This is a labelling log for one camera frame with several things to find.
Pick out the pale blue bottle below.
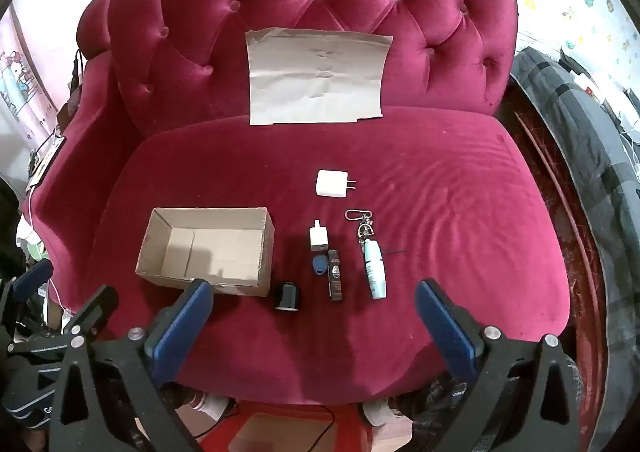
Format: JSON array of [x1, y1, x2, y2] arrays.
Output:
[[363, 239, 388, 300]]

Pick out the pink cartoon wall poster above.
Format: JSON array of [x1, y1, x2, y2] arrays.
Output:
[[0, 49, 56, 143]]

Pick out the brown paper sheet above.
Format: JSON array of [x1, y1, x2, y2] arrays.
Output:
[[245, 28, 394, 127]]

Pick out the small white charger plug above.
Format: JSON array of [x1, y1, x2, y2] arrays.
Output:
[[308, 220, 328, 253]]

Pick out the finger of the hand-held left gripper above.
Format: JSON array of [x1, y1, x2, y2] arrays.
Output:
[[12, 259, 54, 300], [75, 284, 119, 335]]

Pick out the large white charger plug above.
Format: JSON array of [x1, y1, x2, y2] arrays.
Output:
[[316, 170, 358, 199]]

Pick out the red velvet tufted sofa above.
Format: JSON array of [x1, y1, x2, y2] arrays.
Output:
[[30, 0, 573, 405]]

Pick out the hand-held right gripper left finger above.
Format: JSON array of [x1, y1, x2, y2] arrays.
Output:
[[48, 278, 215, 452]]

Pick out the grey plaid blanket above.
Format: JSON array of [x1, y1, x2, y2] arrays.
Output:
[[510, 46, 640, 433]]

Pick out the cardboard box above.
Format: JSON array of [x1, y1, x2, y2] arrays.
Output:
[[135, 207, 276, 297]]

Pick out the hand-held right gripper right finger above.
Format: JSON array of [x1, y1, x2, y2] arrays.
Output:
[[415, 278, 581, 452]]

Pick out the black tube with orange text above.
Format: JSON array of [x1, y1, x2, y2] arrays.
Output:
[[327, 249, 346, 303]]

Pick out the metal keychain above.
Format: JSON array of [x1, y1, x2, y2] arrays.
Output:
[[345, 208, 408, 257]]

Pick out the glossy black case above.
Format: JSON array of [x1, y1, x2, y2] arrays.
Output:
[[273, 282, 301, 313]]

